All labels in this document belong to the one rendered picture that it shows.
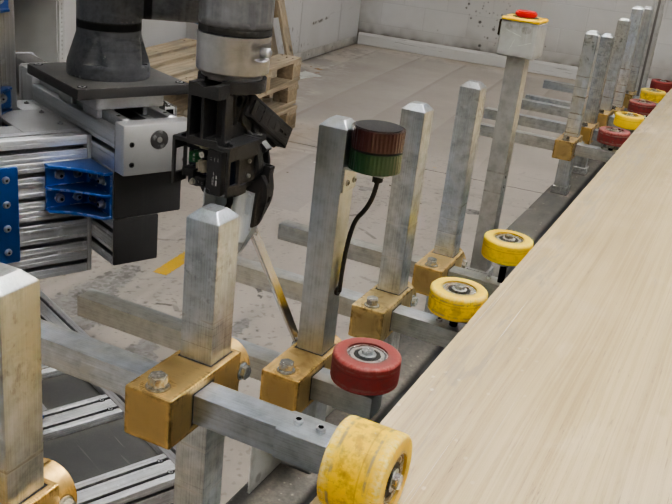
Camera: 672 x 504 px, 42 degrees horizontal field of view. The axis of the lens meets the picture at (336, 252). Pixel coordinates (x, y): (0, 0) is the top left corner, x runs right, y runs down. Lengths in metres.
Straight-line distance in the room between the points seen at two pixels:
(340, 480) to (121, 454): 1.33
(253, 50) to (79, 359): 0.34
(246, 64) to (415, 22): 8.35
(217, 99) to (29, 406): 0.38
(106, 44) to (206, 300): 0.91
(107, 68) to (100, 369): 0.87
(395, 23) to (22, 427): 8.76
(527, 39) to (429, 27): 7.54
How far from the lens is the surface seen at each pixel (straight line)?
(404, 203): 1.25
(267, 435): 0.79
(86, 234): 1.71
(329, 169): 1.00
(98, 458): 2.03
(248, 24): 0.89
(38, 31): 4.35
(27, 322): 0.61
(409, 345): 1.50
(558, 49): 8.97
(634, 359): 1.15
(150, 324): 1.16
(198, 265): 0.80
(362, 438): 0.74
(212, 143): 0.90
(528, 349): 1.11
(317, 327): 1.07
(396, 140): 0.96
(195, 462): 0.90
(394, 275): 1.29
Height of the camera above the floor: 1.39
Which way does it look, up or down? 22 degrees down
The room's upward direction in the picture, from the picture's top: 7 degrees clockwise
